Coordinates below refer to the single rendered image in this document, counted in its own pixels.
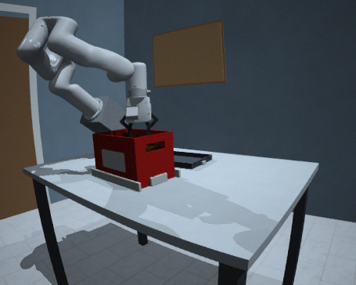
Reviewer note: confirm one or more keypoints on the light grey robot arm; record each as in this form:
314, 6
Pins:
62, 44

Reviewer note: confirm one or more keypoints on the red plastic crate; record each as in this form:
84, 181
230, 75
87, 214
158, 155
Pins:
127, 157

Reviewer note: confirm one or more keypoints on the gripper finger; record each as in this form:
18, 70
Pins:
151, 125
128, 127

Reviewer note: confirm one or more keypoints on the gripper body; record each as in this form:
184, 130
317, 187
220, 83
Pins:
144, 108

